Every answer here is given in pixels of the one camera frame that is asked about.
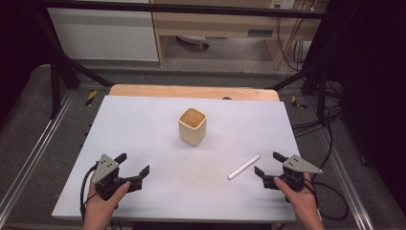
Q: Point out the white cabinet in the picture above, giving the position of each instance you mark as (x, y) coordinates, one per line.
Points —
(102, 35)

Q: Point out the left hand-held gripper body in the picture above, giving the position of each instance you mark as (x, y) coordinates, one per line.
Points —
(104, 167)

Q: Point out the wooden desk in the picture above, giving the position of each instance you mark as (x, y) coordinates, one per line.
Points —
(207, 27)

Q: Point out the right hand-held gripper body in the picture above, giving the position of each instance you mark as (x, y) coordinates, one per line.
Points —
(300, 165)

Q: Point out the person's right hand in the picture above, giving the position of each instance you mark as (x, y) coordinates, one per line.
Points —
(303, 201)

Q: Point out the white chalk stick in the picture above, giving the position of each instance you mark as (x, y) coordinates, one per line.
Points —
(244, 167)

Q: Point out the beige square cup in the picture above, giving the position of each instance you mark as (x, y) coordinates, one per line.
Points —
(191, 132)

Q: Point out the black curtain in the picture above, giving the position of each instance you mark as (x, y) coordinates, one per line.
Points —
(19, 48)
(373, 80)

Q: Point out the aluminium floor rail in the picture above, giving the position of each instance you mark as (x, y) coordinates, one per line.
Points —
(35, 150)
(349, 179)

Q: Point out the black metal frame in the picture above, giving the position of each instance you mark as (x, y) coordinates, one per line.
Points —
(191, 7)

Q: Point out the yellow black tape strip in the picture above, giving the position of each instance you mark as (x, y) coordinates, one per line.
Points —
(297, 103)
(91, 98)

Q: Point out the person's left hand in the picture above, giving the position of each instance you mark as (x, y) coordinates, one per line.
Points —
(100, 207)

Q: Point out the white power strip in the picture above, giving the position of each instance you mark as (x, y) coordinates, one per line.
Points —
(282, 4)

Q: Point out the office chair base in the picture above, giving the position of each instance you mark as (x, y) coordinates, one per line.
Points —
(193, 40)

